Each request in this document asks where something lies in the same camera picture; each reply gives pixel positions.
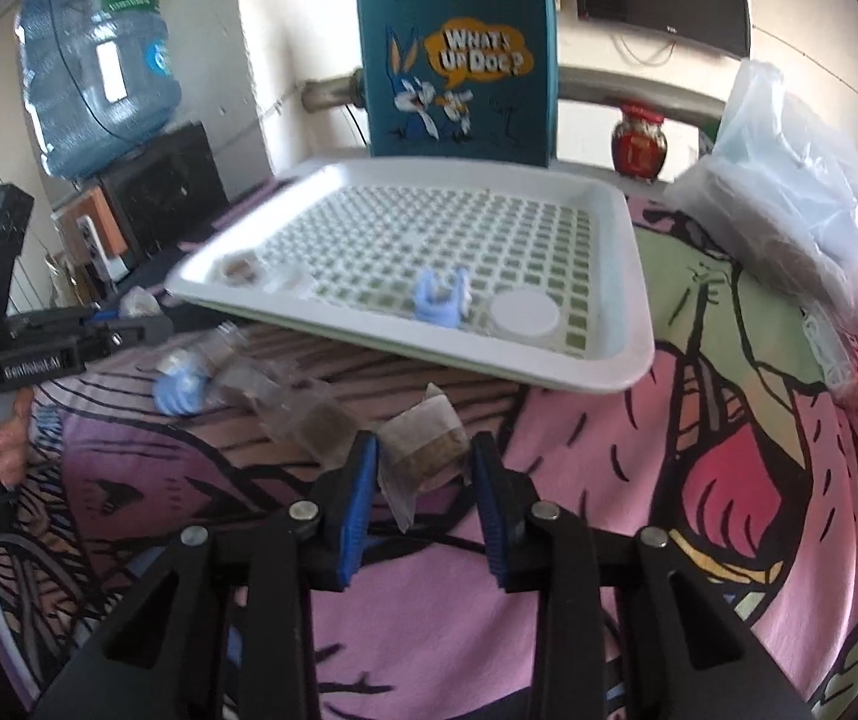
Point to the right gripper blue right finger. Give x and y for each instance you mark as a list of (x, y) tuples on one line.
[(504, 500)]

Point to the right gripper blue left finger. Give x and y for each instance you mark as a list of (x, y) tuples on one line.
[(344, 497)]

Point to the brown cube packet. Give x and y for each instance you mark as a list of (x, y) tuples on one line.
[(420, 450)]

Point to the blue clip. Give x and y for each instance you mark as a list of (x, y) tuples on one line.
[(182, 390), (438, 306)]

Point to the white round lid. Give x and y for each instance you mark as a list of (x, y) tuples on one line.
[(524, 313)]

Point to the clear round dish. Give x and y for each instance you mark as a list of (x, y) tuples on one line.
[(292, 280)]

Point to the black speaker box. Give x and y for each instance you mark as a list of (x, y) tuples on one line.
[(164, 190)]

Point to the white perforated plastic tray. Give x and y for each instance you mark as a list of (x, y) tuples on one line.
[(367, 227)]

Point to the pink cartoon blanket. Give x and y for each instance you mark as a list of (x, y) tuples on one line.
[(731, 444)]

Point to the brown packet tray left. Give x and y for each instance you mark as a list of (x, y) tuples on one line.
[(239, 269)]

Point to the blue water jug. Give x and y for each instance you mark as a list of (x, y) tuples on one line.
[(96, 80)]

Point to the red glass jar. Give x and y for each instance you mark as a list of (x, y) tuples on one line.
[(639, 147)]

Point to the grey metal pipe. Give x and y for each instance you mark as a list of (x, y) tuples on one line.
[(579, 85)]

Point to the clear plastic bag bundle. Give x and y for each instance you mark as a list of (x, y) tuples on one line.
[(779, 192)]

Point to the teal cartoon tote bag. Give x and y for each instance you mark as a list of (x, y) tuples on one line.
[(466, 79)]

